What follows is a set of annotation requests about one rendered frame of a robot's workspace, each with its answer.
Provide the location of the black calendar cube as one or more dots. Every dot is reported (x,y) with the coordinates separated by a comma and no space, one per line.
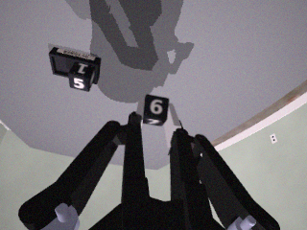
(155,110)
(81,76)

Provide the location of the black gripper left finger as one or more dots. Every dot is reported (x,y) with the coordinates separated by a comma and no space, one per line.
(58,206)

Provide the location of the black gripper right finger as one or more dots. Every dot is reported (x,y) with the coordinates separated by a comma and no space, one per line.
(226,193)

